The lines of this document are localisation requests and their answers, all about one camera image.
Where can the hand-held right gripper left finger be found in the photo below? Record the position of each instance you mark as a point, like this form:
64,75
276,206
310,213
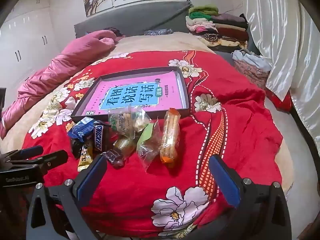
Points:
91,180

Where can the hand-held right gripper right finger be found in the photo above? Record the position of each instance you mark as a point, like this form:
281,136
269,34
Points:
223,180

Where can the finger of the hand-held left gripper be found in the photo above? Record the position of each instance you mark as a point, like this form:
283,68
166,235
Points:
53,158
30,152

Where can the dark snack packet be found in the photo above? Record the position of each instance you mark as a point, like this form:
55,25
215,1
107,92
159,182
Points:
76,147

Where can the yellow snack packet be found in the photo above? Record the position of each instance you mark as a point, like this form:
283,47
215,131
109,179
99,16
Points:
85,155

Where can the small black snack packet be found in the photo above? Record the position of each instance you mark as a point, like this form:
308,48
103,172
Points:
112,156

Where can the blue snack packet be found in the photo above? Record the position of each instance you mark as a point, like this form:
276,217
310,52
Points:
80,128

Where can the brown chocolate bar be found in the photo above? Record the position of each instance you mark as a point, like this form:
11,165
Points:
100,137

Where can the clear round snack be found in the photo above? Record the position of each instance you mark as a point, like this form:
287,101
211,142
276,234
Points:
123,145

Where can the clear green print pastry packet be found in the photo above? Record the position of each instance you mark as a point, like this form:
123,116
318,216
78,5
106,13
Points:
120,123

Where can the light green snack packet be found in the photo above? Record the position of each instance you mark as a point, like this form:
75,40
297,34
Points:
147,145

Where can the orange cracker packet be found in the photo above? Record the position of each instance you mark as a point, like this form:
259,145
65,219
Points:
170,135

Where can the dark cardboard box tray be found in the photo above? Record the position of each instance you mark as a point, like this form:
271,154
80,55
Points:
183,87

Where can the pink quilt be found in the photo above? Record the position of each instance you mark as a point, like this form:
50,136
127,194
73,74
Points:
50,75

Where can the red floral blanket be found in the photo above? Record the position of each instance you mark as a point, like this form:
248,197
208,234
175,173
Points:
225,92

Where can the white wardrobe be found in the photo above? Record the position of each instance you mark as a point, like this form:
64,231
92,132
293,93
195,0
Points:
25,35

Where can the crumpled light clothes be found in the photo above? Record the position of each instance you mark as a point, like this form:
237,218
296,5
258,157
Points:
250,62

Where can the dark cloth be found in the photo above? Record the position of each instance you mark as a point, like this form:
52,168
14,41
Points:
113,32

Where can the white satin curtain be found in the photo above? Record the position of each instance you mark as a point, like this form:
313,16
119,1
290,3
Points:
280,42

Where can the beige bed sheet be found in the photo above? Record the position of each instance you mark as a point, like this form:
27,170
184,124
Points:
162,42

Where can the stack of folded clothes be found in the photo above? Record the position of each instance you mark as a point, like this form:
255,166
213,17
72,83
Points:
225,27

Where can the blue patterned cloth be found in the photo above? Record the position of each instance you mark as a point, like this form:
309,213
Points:
158,32

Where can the grey headboard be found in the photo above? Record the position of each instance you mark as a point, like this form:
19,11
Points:
137,17

